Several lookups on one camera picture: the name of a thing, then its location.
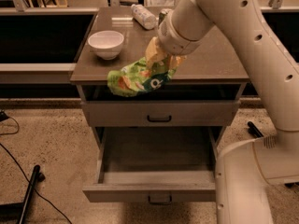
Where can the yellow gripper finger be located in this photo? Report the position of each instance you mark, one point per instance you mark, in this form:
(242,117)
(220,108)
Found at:
(175,61)
(154,52)

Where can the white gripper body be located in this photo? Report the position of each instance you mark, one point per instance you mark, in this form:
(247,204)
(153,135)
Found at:
(175,38)

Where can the green rice chip bag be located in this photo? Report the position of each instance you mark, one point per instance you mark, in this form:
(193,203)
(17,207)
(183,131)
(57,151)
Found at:
(136,79)

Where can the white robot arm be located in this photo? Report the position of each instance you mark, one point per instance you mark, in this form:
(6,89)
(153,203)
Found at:
(243,169)

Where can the grey drawer cabinet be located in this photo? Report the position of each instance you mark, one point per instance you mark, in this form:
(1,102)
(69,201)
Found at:
(211,73)

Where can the closed grey upper drawer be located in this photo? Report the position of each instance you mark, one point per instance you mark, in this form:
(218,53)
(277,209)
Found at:
(159,113)

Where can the open grey lower drawer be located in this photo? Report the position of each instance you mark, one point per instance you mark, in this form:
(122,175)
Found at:
(156,165)

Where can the green soda can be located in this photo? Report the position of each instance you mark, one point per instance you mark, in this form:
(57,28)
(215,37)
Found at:
(163,13)

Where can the clear plastic water bottle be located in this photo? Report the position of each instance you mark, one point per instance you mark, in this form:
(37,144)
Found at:
(143,16)

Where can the white ceramic bowl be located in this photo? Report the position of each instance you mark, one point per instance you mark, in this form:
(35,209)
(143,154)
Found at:
(106,44)

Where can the black stand leg right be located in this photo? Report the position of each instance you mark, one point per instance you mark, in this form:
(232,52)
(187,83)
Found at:
(254,130)

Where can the black stand leg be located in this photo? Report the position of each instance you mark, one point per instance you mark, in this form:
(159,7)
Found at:
(19,211)
(254,130)

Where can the metal window railing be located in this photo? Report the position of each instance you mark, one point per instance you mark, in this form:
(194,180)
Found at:
(33,39)

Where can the black stand leg left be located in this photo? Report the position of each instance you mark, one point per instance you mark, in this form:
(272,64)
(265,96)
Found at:
(19,211)

